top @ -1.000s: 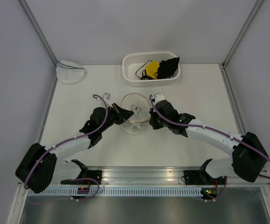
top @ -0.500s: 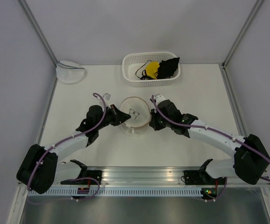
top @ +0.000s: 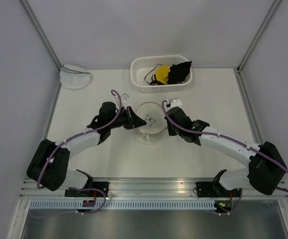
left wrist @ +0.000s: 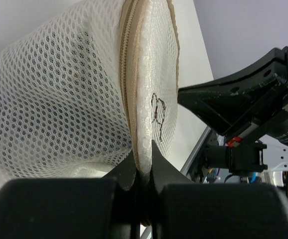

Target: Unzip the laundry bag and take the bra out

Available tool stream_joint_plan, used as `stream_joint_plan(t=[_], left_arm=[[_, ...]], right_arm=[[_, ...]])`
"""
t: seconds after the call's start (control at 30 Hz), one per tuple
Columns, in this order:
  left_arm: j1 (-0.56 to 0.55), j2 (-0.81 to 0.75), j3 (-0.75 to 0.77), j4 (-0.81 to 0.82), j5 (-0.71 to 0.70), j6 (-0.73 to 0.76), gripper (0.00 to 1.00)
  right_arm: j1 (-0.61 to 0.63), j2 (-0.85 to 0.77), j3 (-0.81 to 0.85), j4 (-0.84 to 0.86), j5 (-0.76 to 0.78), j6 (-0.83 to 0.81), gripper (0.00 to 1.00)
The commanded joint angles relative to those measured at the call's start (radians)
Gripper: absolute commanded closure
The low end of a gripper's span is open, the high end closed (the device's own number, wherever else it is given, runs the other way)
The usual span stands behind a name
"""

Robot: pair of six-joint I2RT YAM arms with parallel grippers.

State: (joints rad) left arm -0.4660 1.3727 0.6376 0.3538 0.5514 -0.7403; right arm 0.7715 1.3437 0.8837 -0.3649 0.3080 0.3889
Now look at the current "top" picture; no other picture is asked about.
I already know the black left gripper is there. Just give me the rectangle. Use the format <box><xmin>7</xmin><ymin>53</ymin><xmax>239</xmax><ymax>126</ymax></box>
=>
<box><xmin>108</xmin><ymin>107</ymin><xmax>146</xmax><ymax>130</ymax></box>

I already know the white mesh laundry bag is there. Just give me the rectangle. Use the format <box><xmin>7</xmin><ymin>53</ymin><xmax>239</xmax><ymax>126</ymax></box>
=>
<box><xmin>134</xmin><ymin>102</ymin><xmax>167</xmax><ymax>144</ymax></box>

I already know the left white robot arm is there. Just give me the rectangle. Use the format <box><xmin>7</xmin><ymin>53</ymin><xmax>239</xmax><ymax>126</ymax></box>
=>
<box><xmin>26</xmin><ymin>102</ymin><xmax>146</xmax><ymax>197</ymax></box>

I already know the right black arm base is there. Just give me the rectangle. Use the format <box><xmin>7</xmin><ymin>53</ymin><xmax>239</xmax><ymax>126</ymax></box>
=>
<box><xmin>193</xmin><ymin>169</ymin><xmax>241</xmax><ymax>199</ymax></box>

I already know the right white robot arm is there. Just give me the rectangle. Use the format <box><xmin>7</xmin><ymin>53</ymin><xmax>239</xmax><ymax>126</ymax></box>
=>
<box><xmin>165</xmin><ymin>107</ymin><xmax>286</xmax><ymax>197</ymax></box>

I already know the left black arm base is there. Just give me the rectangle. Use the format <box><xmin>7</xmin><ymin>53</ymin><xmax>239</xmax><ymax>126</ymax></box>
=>
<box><xmin>62</xmin><ymin>169</ymin><xmax>109</xmax><ymax>198</ymax></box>

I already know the black bra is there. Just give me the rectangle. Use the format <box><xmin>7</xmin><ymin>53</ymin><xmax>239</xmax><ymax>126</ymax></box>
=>
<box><xmin>167</xmin><ymin>61</ymin><xmax>192</xmax><ymax>85</ymax></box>

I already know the yellow bra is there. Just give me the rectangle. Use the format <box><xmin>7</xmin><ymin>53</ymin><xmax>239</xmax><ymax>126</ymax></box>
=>
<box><xmin>155</xmin><ymin>66</ymin><xmax>170</xmax><ymax>85</ymax></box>

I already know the white folded mesh bag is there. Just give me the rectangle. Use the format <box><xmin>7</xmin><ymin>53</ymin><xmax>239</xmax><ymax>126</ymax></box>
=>
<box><xmin>59</xmin><ymin>64</ymin><xmax>91</xmax><ymax>90</ymax></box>

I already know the white plastic basket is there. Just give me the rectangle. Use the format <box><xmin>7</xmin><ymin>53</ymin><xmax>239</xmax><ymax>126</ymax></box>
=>
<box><xmin>130</xmin><ymin>55</ymin><xmax>192</xmax><ymax>93</ymax></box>

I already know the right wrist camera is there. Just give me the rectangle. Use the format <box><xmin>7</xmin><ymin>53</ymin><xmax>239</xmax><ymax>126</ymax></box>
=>
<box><xmin>165</xmin><ymin>98</ymin><xmax>182</xmax><ymax>108</ymax></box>

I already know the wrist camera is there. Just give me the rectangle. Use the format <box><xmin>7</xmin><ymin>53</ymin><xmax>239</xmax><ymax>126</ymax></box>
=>
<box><xmin>165</xmin><ymin>98</ymin><xmax>182</xmax><ymax>108</ymax></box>
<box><xmin>121</xmin><ymin>93</ymin><xmax>130</xmax><ymax>105</ymax></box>

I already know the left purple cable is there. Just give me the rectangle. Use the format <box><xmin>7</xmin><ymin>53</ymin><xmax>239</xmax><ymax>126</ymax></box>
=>
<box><xmin>36</xmin><ymin>89</ymin><xmax>125</xmax><ymax>190</ymax></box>

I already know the purple cable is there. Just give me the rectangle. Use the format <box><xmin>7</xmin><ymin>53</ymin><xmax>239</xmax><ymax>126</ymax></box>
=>
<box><xmin>36</xmin><ymin>89</ymin><xmax>125</xmax><ymax>190</ymax></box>
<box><xmin>161</xmin><ymin>100</ymin><xmax>288</xmax><ymax>193</ymax></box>

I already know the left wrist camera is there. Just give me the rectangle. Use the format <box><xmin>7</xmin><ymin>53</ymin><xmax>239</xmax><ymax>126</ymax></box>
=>
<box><xmin>121</xmin><ymin>93</ymin><xmax>130</xmax><ymax>105</ymax></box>

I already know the aluminium mounting rail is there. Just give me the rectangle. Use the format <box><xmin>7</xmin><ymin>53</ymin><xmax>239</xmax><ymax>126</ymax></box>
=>
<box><xmin>19</xmin><ymin>177</ymin><xmax>288</xmax><ymax>200</ymax></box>

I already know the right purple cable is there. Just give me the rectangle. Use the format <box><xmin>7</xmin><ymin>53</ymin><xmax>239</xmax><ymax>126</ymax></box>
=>
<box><xmin>161</xmin><ymin>100</ymin><xmax>288</xmax><ymax>193</ymax></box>

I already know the white slotted cable duct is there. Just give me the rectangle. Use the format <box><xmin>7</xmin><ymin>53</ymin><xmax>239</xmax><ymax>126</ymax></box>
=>
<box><xmin>29</xmin><ymin>200</ymin><xmax>216</xmax><ymax>210</ymax></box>

